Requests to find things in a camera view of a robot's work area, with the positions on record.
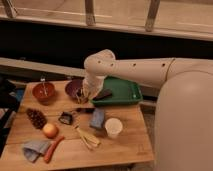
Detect white paper cup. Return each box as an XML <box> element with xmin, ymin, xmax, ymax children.
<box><xmin>105</xmin><ymin>118</ymin><xmax>123</xmax><ymax>138</ymax></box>

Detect blue-grey cloth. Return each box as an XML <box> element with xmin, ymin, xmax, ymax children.
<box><xmin>22</xmin><ymin>140</ymin><xmax>51</xmax><ymax>163</ymax></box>

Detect black measuring cup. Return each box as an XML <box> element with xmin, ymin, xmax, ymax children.
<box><xmin>58</xmin><ymin>112</ymin><xmax>77</xmax><ymax>125</ymax></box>

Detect metal spoon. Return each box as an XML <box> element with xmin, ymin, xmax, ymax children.
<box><xmin>40</xmin><ymin>76</ymin><xmax>47</xmax><ymax>97</ymax></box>

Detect dark brown block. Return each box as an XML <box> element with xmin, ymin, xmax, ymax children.
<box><xmin>95</xmin><ymin>89</ymin><xmax>112</xmax><ymax>100</ymax></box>

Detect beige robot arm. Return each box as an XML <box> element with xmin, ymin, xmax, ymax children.
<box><xmin>83</xmin><ymin>49</ymin><xmax>213</xmax><ymax>171</ymax></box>

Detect blue sponge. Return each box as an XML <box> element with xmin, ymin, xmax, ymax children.
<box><xmin>90</xmin><ymin>108</ymin><xmax>105</xmax><ymax>129</ymax></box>

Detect apple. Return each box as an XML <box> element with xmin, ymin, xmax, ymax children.
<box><xmin>42</xmin><ymin>123</ymin><xmax>58</xmax><ymax>138</ymax></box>

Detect orange carrot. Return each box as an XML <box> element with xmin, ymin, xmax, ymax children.
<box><xmin>43</xmin><ymin>136</ymin><xmax>65</xmax><ymax>163</ymax></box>

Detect red-brown bowl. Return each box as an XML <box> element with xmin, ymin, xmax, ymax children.
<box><xmin>32</xmin><ymin>82</ymin><xmax>55</xmax><ymax>103</ymax></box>

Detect pine cone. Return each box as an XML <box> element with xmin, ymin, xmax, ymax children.
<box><xmin>26</xmin><ymin>108</ymin><xmax>47</xmax><ymax>129</ymax></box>

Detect green plastic tray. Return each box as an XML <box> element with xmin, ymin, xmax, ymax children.
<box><xmin>91</xmin><ymin>77</ymin><xmax>143</xmax><ymax>106</ymax></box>

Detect purple bowl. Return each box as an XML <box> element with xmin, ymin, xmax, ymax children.
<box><xmin>65</xmin><ymin>79</ymin><xmax>82</xmax><ymax>100</ymax></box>

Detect wooden tongs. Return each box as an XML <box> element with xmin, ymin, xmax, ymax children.
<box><xmin>75</xmin><ymin>126</ymin><xmax>100</xmax><ymax>150</ymax></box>

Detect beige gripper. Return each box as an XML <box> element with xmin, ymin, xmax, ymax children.
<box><xmin>82</xmin><ymin>74</ymin><xmax>105</xmax><ymax>100</ymax></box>

